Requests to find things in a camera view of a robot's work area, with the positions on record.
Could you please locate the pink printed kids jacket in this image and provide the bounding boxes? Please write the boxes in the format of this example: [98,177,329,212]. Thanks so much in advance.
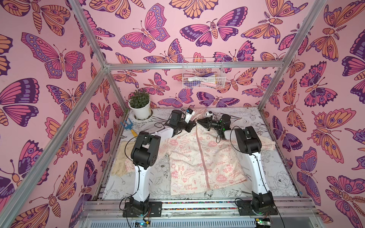
[125,108,277,196]

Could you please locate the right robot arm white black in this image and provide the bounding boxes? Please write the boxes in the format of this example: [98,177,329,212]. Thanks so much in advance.
[197,114,276,215]

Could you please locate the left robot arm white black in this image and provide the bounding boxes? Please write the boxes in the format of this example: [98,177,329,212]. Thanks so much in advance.
[129,108,196,215]

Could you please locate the potted green plant white pot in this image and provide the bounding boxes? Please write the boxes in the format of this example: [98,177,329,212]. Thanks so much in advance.
[128,88,152,120]

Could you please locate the blue yellow garden rake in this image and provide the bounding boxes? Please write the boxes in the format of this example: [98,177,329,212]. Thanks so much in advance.
[121,118,138,137]

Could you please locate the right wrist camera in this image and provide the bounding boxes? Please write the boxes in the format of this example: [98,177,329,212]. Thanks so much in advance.
[205,111,213,117]

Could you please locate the white wire basket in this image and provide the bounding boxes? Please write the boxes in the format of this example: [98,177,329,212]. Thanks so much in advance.
[181,62,226,89]

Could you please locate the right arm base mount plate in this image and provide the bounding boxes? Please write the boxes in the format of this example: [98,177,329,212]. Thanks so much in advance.
[235,198,279,216]

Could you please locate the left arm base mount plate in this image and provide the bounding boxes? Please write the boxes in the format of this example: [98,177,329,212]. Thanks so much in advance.
[123,201,162,218]

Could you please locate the aluminium front rail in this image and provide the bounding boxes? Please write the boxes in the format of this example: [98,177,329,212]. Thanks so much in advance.
[77,197,326,228]

